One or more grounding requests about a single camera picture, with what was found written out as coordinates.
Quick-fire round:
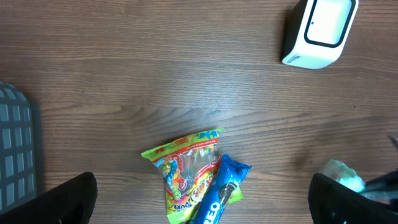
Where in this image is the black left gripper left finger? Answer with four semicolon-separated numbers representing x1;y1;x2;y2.
1;172;98;224

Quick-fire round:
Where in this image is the blue Oreo cookie packet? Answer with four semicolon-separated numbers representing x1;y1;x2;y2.
190;154;251;224

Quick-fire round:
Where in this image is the grey plastic shopping basket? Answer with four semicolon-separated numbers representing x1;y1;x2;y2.
1;82;43;214

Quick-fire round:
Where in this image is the light teal snack packet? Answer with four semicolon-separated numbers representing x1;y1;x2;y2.
321;159;366;193

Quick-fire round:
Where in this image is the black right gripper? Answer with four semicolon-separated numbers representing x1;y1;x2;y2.
362;135;398;212

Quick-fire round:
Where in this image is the green Haribo gummy bag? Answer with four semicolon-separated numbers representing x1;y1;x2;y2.
142;129;243;224

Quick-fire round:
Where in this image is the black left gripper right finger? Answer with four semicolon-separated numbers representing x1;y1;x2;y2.
308;173;397;224

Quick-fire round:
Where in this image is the white barcode scanner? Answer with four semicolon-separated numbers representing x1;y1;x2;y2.
282;0;359;70

